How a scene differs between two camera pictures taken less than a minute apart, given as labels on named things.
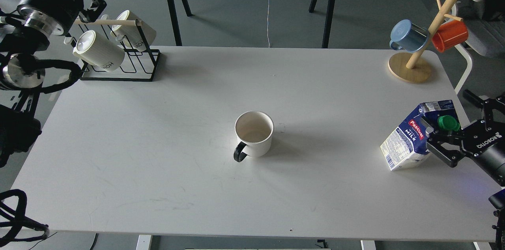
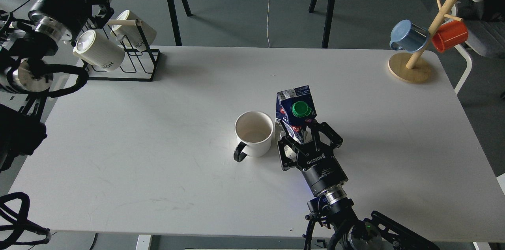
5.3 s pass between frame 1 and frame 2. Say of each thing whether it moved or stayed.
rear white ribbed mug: stayed
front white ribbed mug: stayed
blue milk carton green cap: moved
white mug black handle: stayed
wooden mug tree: stayed
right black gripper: moved
